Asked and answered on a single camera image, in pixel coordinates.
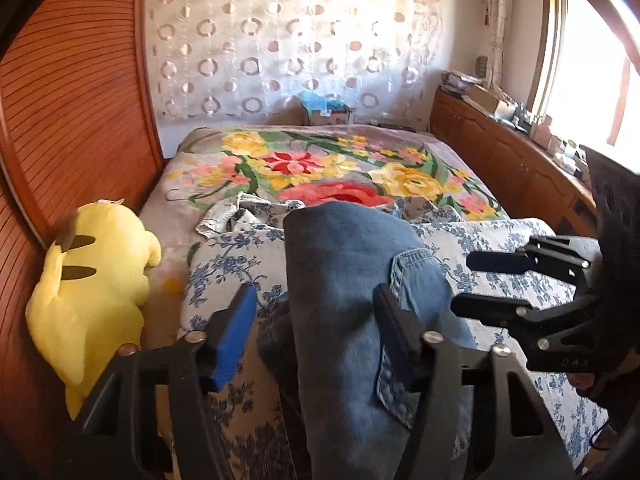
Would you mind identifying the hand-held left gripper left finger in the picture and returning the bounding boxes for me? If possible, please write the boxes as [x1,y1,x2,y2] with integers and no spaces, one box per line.
[65,282,259,480]

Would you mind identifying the printed cardboard box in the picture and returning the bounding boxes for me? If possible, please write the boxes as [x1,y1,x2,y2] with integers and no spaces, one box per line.
[306,105,355,127]

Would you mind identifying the blue denim pants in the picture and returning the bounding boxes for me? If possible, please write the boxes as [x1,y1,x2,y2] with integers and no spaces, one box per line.
[257,201,476,480]

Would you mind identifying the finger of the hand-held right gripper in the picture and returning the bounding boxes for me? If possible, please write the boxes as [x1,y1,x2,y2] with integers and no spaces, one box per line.
[451,293,602,345]
[466,235,601,287]

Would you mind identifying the patterned side curtain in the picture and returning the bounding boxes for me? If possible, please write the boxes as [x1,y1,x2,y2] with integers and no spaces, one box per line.
[482,0,519,91]

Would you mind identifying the floral fleece blanket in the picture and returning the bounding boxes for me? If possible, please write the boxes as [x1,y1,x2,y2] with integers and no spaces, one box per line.
[137,127,511,356]

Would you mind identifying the wooden window cabinet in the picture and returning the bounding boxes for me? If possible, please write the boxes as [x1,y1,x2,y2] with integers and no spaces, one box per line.
[430,89,598,237]

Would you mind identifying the blue white floral quilt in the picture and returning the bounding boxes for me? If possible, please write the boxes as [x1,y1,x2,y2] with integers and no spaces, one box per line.
[180,192,608,480]

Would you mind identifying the window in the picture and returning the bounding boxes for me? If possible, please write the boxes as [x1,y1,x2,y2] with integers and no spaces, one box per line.
[530,0,633,146]

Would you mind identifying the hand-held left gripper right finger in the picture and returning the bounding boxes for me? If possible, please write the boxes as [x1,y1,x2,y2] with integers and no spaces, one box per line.
[372,282,576,480]

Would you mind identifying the cardboard box on cabinet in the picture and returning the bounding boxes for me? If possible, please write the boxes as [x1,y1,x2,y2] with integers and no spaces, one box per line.
[467,85,516,116]

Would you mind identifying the yellow plush toy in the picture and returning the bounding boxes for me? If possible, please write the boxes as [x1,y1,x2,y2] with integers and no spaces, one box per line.
[25,200,162,421]

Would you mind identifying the white circle-pattern curtain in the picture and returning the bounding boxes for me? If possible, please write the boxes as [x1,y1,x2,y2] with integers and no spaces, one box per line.
[145,0,446,123]

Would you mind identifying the wooden wardrobe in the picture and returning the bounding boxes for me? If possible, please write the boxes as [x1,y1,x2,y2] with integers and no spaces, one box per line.
[0,0,166,480]

